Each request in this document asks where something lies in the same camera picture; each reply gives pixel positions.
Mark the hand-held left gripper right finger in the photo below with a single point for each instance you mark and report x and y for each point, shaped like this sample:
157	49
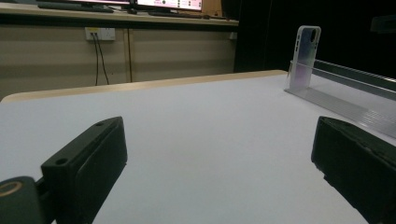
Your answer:
355	168

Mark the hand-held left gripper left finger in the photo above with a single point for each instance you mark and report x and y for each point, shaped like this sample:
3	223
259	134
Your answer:
84	168

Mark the clear plastic container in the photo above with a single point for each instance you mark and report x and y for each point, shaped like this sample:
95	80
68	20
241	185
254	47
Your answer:
342	105

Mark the wooden table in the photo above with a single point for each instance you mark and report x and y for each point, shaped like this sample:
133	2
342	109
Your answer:
155	84

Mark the white table cover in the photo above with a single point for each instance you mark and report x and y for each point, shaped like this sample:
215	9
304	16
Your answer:
202	140

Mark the long wooden desk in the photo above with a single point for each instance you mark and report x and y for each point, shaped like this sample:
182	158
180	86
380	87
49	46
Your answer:
62	16

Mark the black keyboard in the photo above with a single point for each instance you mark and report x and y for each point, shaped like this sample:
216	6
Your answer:
74	7
177	14

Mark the brown box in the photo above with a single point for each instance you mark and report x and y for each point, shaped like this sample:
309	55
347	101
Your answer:
211	7

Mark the white wall socket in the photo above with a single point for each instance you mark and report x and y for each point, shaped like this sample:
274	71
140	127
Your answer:
107	33

